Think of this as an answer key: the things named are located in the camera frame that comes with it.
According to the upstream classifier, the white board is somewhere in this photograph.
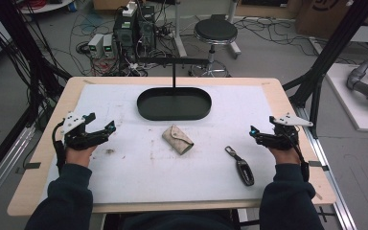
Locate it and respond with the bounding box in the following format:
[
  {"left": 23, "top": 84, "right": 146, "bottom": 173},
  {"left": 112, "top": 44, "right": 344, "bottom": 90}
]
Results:
[{"left": 325, "top": 62, "right": 368, "bottom": 134}]

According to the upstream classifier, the black frame post with cables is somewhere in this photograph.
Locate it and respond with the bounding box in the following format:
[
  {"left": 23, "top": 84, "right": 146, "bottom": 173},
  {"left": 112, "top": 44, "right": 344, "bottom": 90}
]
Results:
[{"left": 0, "top": 0, "right": 73, "bottom": 128}]

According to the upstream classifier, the black oval tray with stand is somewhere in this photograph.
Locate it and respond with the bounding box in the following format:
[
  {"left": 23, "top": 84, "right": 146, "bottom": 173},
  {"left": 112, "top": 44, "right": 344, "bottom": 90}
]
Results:
[{"left": 136, "top": 57, "right": 213, "bottom": 122}]

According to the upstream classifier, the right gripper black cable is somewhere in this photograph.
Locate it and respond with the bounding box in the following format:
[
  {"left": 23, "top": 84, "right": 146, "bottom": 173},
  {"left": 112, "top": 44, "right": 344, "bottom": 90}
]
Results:
[{"left": 287, "top": 126, "right": 311, "bottom": 184}]

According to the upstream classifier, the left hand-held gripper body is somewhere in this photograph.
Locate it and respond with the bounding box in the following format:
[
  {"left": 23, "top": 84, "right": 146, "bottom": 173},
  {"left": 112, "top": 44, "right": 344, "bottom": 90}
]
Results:
[{"left": 60, "top": 111, "right": 110, "bottom": 151}]

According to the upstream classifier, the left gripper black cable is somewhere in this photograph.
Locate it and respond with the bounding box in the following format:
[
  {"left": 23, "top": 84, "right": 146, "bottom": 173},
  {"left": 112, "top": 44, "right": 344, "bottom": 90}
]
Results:
[{"left": 51, "top": 122, "right": 67, "bottom": 176}]

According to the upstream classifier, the black computer tower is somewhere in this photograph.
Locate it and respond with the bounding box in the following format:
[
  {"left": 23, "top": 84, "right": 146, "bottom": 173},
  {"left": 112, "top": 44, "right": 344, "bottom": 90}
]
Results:
[{"left": 112, "top": 5, "right": 157, "bottom": 63}]

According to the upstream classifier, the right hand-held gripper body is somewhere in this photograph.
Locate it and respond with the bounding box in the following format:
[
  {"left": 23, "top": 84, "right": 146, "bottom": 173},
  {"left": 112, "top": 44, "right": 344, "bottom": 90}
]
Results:
[{"left": 258, "top": 112, "right": 314, "bottom": 151}]

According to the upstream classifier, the grey power supply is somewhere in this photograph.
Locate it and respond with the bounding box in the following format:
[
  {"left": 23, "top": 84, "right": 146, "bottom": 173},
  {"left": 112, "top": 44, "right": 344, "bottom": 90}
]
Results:
[
  {"left": 102, "top": 34, "right": 115, "bottom": 59},
  {"left": 87, "top": 33, "right": 105, "bottom": 59}
]

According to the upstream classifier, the black car key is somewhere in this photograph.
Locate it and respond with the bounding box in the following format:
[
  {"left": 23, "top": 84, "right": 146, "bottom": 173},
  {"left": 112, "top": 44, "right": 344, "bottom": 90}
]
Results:
[{"left": 224, "top": 145, "right": 256, "bottom": 188}]

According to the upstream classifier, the black tape strip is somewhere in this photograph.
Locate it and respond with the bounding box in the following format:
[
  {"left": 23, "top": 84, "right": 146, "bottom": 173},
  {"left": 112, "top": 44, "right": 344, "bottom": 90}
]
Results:
[
  {"left": 14, "top": 161, "right": 42, "bottom": 175},
  {"left": 308, "top": 160, "right": 331, "bottom": 173}
]

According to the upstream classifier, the person's left hand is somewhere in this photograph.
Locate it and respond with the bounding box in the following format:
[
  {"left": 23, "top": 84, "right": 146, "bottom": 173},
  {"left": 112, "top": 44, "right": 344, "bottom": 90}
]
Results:
[{"left": 64, "top": 144, "right": 98, "bottom": 169}]

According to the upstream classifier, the beige key pouch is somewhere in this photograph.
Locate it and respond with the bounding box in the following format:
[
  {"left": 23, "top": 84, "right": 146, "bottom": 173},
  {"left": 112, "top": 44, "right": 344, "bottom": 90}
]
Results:
[{"left": 161, "top": 124, "right": 196, "bottom": 156}]

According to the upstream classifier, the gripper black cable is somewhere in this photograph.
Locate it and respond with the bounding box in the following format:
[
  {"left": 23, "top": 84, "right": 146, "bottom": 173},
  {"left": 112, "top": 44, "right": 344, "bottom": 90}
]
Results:
[
  {"left": 287, "top": 126, "right": 311, "bottom": 184},
  {"left": 51, "top": 122, "right": 67, "bottom": 176}
]

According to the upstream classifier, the cardboard box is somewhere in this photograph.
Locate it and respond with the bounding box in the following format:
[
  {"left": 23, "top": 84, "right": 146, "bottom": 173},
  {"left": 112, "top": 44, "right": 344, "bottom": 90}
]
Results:
[{"left": 294, "top": 0, "right": 368, "bottom": 40}]

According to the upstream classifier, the white table mat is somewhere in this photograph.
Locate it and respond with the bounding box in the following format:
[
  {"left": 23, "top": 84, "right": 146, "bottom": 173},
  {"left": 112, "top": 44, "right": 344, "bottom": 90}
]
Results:
[{"left": 39, "top": 83, "right": 278, "bottom": 205}]

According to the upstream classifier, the person's right hand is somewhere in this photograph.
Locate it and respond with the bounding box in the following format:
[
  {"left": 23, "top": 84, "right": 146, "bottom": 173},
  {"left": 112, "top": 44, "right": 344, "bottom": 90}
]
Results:
[{"left": 267, "top": 146, "right": 303, "bottom": 167}]

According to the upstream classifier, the aluminium rail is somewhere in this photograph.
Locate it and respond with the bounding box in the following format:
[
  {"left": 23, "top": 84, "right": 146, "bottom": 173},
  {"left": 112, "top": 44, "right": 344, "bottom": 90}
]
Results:
[
  {"left": 0, "top": 125, "right": 36, "bottom": 212},
  {"left": 294, "top": 106, "right": 358, "bottom": 230}
]

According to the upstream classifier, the white power strip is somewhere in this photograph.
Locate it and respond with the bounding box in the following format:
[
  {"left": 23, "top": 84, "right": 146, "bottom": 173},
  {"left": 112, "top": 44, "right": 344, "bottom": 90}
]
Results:
[{"left": 121, "top": 1, "right": 138, "bottom": 18}]

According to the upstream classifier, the black round stool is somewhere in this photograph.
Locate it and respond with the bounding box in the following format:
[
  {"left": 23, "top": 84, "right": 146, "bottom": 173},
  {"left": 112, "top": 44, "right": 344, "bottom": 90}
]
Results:
[{"left": 189, "top": 16, "right": 240, "bottom": 79}]

